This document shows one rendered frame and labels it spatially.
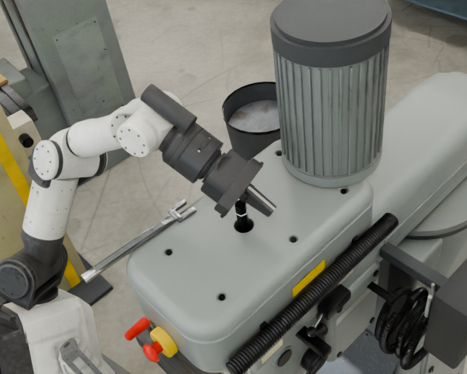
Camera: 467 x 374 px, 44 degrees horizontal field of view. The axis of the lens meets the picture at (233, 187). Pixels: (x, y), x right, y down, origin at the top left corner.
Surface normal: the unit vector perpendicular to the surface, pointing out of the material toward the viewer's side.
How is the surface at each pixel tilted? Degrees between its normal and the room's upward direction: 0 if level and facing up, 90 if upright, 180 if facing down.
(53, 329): 58
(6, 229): 90
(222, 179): 31
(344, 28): 0
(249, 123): 0
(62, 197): 92
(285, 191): 0
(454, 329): 90
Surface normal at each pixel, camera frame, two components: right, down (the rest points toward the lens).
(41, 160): -0.64, 0.07
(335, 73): -0.07, 0.72
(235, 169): 0.33, -0.45
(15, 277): -0.24, 0.29
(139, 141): -0.47, 0.61
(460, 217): -0.13, -0.69
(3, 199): 0.68, 0.46
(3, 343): 0.61, -0.07
